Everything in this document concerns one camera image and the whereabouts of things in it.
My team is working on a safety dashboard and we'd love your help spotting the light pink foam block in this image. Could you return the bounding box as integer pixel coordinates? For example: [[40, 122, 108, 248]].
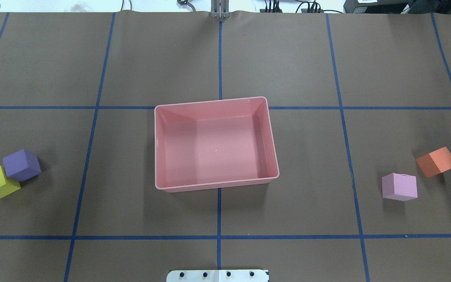
[[381, 173, 418, 201]]

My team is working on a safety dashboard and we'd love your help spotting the purple foam block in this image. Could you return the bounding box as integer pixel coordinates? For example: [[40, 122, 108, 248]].
[[2, 149, 42, 182]]

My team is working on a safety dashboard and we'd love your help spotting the pink plastic bin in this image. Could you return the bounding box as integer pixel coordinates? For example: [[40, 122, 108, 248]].
[[154, 96, 280, 193]]

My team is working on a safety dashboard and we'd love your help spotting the orange foam block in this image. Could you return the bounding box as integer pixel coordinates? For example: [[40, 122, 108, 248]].
[[415, 146, 451, 178]]

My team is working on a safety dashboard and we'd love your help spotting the aluminium frame post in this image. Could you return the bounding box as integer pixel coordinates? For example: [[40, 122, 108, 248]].
[[211, 0, 230, 19]]

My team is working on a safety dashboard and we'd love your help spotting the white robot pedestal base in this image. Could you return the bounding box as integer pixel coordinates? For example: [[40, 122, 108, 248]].
[[166, 269, 270, 282]]

